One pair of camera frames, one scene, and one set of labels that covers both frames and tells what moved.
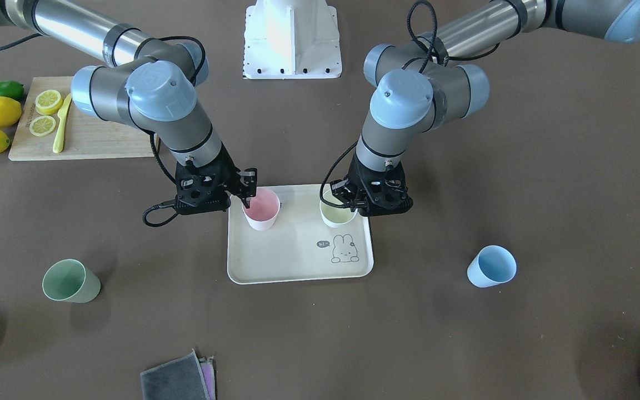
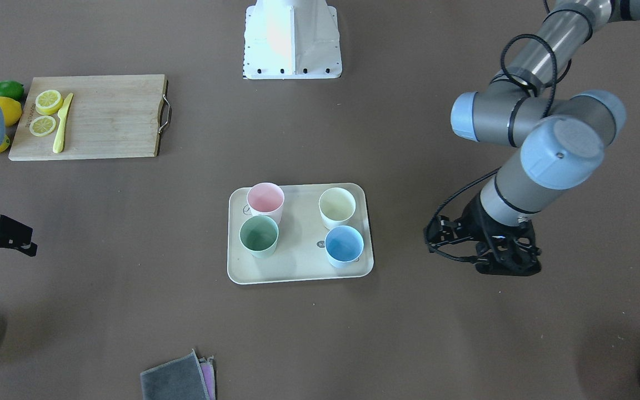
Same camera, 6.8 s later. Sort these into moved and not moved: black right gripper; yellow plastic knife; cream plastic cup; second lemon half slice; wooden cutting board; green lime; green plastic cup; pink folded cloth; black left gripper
Moved: black left gripper; green plastic cup; black right gripper
Not moved: green lime; second lemon half slice; pink folded cloth; yellow plastic knife; cream plastic cup; wooden cutting board
